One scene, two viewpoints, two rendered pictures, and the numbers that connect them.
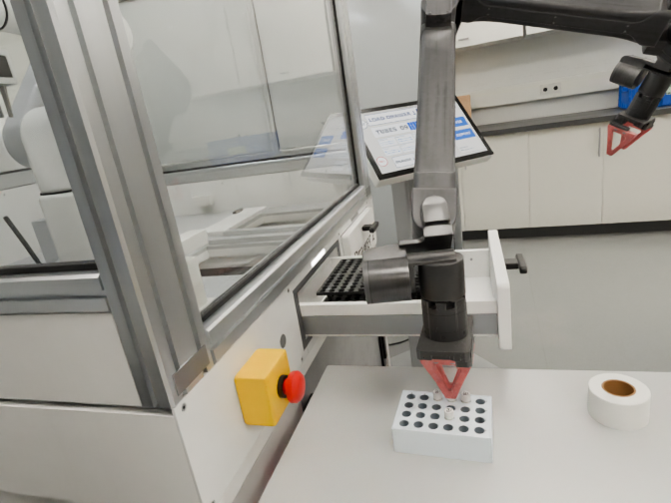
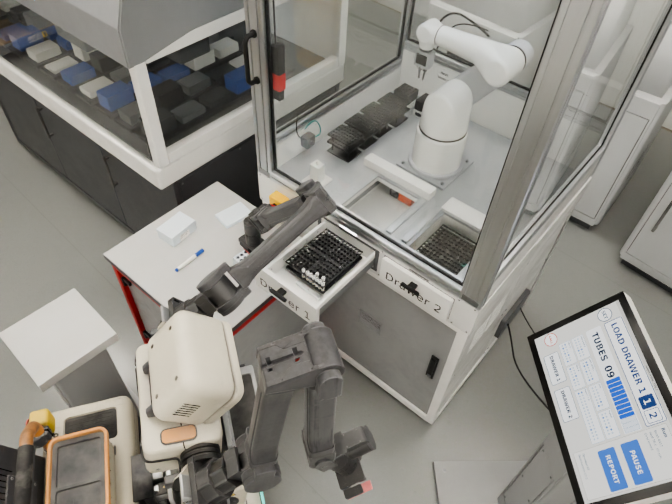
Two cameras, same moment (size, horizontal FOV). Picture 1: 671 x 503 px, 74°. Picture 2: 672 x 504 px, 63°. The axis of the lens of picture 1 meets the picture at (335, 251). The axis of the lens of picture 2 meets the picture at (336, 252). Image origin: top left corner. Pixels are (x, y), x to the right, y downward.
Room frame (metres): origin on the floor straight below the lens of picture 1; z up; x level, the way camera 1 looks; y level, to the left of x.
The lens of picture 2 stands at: (1.25, -1.29, 2.37)
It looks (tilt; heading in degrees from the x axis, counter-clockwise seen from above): 48 degrees down; 109
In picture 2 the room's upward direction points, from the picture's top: 4 degrees clockwise
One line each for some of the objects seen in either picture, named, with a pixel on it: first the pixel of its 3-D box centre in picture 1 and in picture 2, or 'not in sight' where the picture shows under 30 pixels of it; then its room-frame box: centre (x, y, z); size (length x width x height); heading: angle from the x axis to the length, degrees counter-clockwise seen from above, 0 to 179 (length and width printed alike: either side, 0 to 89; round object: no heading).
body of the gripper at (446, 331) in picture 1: (444, 318); (253, 237); (0.52, -0.13, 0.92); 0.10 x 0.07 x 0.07; 159
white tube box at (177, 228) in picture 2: not in sight; (176, 229); (0.16, -0.10, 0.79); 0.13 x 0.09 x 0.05; 77
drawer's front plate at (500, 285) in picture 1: (497, 280); (286, 294); (0.73, -0.28, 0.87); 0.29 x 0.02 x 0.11; 162
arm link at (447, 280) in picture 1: (436, 275); (253, 225); (0.53, -0.12, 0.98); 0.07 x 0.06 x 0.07; 82
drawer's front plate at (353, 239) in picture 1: (360, 240); (414, 288); (1.12, -0.07, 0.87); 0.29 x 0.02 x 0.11; 162
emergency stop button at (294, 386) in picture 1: (291, 386); not in sight; (0.50, 0.08, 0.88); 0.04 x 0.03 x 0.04; 162
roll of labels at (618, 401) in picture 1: (617, 400); not in sight; (0.49, -0.34, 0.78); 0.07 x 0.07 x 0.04
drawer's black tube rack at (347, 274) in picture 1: (386, 287); (324, 262); (0.79, -0.09, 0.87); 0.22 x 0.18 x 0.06; 72
